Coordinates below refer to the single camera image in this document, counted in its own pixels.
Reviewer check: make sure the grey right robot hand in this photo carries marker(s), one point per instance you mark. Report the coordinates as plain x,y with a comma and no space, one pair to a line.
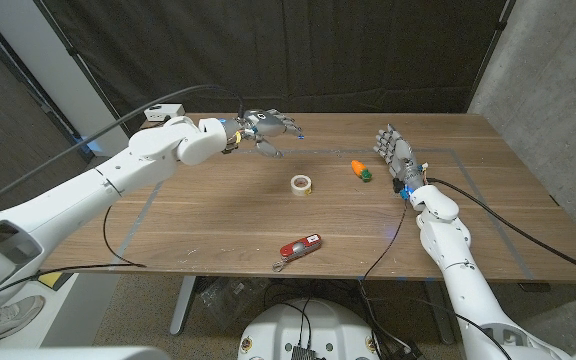
402,155

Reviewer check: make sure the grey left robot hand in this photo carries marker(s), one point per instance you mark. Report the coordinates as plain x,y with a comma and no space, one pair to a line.
263,122

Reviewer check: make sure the white sticker roll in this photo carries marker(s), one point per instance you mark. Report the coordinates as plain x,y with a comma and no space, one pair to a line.
294,188

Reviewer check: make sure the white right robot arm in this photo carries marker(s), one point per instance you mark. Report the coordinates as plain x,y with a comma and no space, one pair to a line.
448,240

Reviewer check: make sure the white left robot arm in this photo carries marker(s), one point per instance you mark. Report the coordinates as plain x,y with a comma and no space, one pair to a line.
93,190

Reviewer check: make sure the red pocket knife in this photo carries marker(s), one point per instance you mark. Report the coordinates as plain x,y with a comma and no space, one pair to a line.
299,247

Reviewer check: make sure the orange toy carrot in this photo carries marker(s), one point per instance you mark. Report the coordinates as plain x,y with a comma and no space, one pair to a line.
358,167

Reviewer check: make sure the black backdrop curtain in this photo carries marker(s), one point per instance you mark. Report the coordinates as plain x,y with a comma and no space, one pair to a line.
318,50

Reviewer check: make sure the white power strip box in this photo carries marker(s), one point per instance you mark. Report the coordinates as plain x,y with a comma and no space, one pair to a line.
170,110

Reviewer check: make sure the black backdrop stand pole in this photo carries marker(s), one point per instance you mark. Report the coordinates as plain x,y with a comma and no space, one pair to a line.
85,70
493,50

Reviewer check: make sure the grey table leg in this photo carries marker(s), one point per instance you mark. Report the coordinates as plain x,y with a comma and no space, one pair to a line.
439,312

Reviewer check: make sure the clear plastic bag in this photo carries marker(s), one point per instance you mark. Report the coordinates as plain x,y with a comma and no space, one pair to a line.
228,297

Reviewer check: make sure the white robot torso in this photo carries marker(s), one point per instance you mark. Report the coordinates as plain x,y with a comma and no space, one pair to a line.
308,325

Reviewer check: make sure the black floor power plug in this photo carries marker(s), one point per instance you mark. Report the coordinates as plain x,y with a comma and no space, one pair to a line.
413,351

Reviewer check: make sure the white table leg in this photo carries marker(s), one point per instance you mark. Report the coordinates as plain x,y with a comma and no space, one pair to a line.
183,305

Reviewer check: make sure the black torso port module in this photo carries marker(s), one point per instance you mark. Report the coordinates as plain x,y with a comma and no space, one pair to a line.
304,353

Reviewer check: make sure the yellow and black floor mat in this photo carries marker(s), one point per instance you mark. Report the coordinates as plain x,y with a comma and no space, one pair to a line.
53,280

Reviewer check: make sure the grey sneaker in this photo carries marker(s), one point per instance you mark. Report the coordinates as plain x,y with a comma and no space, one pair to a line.
13,315

